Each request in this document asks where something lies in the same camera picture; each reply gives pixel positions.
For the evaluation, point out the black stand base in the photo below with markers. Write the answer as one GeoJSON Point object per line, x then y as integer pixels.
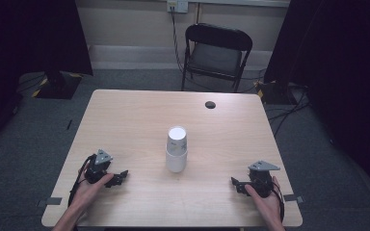
{"type": "Point", "coordinates": [274, 91]}
{"type": "Point", "coordinates": [58, 86]}

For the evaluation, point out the black curtain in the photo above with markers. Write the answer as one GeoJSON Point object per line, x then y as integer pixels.
{"type": "Point", "coordinates": [29, 48]}
{"type": "Point", "coordinates": [340, 80]}

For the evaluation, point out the printed white paper cup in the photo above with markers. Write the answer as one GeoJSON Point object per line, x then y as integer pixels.
{"type": "Point", "coordinates": [177, 141]}

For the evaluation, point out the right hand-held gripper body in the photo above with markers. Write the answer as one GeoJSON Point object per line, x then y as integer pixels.
{"type": "Point", "coordinates": [260, 179]}

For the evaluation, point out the black folding chair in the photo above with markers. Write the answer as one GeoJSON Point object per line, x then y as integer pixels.
{"type": "Point", "coordinates": [216, 56]}

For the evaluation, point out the person's right hand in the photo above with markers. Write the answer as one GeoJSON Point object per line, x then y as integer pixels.
{"type": "Point", "coordinates": [266, 205]}

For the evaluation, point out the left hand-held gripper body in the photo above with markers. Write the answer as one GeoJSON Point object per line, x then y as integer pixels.
{"type": "Point", "coordinates": [99, 163]}

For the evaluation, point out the person's left hand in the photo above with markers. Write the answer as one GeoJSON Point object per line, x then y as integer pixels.
{"type": "Point", "coordinates": [88, 191]}

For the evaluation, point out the white wall socket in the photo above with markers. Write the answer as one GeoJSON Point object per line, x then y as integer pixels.
{"type": "Point", "coordinates": [177, 5]}

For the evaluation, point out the grey tape strip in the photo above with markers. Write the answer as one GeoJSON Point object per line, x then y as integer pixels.
{"type": "Point", "coordinates": [293, 198]}
{"type": "Point", "coordinates": [49, 201]}

